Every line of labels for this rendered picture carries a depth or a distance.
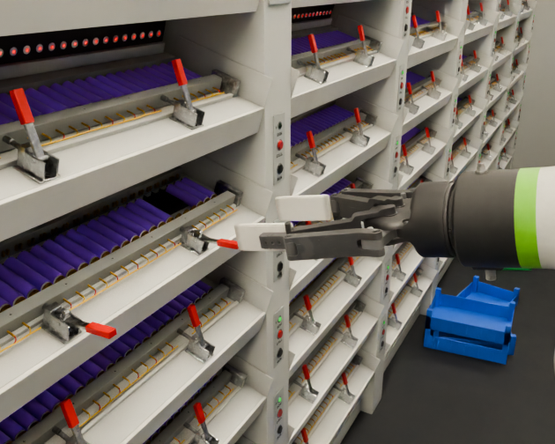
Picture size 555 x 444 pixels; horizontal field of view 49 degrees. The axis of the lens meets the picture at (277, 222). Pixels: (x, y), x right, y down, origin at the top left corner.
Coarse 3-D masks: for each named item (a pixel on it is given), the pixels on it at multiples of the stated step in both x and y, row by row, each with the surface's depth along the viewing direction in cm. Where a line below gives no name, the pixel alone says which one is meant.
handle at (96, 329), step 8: (64, 312) 70; (64, 320) 70; (72, 320) 70; (80, 328) 69; (88, 328) 68; (96, 328) 68; (104, 328) 68; (112, 328) 68; (104, 336) 67; (112, 336) 67
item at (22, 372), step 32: (192, 160) 110; (256, 192) 106; (224, 224) 101; (160, 256) 89; (192, 256) 91; (224, 256) 99; (128, 288) 81; (160, 288) 83; (96, 320) 74; (128, 320) 79; (0, 352) 66; (32, 352) 67; (64, 352) 69; (96, 352) 76; (0, 384) 63; (32, 384) 66; (0, 416) 64
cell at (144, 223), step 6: (120, 210) 93; (126, 210) 93; (126, 216) 92; (132, 216) 92; (138, 216) 93; (138, 222) 92; (144, 222) 92; (150, 222) 92; (144, 228) 91; (150, 228) 91
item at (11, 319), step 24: (192, 216) 96; (144, 240) 87; (168, 240) 92; (96, 264) 79; (120, 264) 82; (144, 264) 85; (48, 288) 73; (72, 288) 75; (24, 312) 69; (0, 336) 67
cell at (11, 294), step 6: (0, 282) 72; (0, 288) 72; (6, 288) 72; (12, 288) 72; (0, 294) 72; (6, 294) 71; (12, 294) 71; (18, 294) 72; (6, 300) 71; (12, 300) 71; (12, 306) 71
